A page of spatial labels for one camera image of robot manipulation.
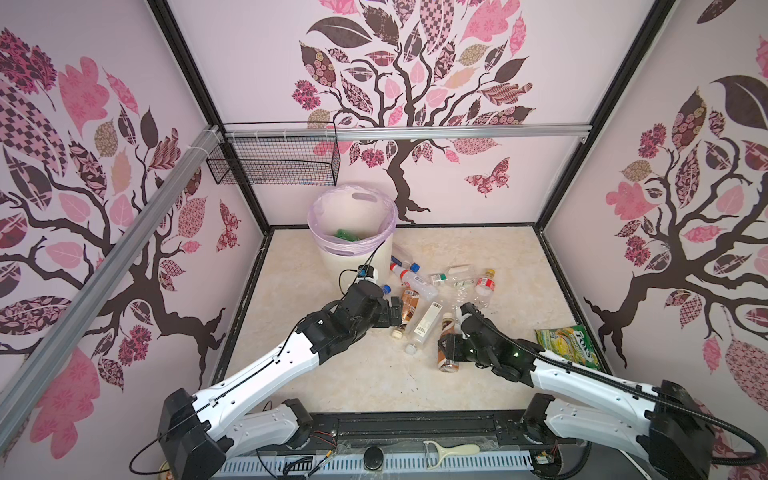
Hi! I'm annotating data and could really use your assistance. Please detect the crumpled clear bottle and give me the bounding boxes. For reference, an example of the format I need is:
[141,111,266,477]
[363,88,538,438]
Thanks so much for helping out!
[449,285,475,321]

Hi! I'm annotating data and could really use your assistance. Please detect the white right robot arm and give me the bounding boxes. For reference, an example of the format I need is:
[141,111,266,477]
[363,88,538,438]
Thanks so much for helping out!
[437,303,715,479]

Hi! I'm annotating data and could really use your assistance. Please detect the cream vegetable peeler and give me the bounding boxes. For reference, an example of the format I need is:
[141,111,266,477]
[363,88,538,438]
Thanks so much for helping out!
[423,440,481,470]

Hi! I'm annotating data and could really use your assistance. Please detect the clear green label bottle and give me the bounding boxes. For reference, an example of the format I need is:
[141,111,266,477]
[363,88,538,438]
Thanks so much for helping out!
[429,264,476,288]

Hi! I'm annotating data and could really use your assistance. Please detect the brown coffee bottle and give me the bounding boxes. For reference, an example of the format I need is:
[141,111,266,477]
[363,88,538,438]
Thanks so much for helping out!
[392,289,420,339]

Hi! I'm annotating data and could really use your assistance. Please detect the cream waste bin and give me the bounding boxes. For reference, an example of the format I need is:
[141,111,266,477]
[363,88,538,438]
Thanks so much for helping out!
[314,229,393,292]

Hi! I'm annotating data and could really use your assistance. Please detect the red cap white bottle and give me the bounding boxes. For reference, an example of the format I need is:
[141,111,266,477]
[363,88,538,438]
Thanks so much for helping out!
[390,263,439,301]

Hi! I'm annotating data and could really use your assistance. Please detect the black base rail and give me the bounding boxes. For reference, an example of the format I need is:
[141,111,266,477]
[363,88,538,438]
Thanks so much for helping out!
[233,409,577,457]

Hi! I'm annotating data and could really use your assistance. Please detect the white vented cable duct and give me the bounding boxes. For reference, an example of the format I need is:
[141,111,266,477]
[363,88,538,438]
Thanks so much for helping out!
[214,451,533,479]

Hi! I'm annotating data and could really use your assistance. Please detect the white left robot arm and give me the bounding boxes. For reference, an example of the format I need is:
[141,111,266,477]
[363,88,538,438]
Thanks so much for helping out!
[158,280,402,479]

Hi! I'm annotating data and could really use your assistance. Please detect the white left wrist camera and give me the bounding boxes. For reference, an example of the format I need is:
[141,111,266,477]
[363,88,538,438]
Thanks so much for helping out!
[355,264,379,284]

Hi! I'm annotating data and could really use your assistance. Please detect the green yellow snack bag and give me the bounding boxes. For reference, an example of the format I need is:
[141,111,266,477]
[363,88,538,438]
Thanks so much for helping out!
[535,325,601,371]

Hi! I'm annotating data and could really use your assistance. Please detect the yellow cap red label bottle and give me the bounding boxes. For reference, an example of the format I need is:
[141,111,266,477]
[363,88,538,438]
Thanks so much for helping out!
[474,269,496,308]

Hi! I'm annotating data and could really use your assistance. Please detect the clear white label bottle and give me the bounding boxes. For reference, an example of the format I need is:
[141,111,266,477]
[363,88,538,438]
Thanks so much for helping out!
[404,301,443,356]

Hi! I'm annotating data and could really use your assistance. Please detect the aluminium frame bar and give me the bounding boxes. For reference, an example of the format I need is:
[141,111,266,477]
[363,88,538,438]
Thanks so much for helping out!
[1,125,221,449]

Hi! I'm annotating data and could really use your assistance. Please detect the green soda bottle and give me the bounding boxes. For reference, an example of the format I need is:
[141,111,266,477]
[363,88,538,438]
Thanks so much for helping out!
[334,229,360,242]

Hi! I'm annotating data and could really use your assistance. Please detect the black wire basket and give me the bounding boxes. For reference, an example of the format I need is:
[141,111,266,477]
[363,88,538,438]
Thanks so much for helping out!
[206,120,341,187]

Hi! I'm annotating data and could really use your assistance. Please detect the purple bin liner bag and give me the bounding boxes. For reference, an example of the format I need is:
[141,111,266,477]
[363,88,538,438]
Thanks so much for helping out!
[307,184,398,239]

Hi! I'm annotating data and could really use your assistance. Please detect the brown milk tea bottle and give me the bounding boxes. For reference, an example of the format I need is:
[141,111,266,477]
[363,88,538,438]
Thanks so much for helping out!
[437,313,460,373]

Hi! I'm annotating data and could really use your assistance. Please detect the thin black left cable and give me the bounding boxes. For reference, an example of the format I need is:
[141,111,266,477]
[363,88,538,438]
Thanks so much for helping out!
[337,238,388,295]

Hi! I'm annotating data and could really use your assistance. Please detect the blue cap clear bottle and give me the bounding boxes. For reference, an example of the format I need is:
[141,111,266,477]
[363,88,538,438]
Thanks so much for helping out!
[391,255,420,273]

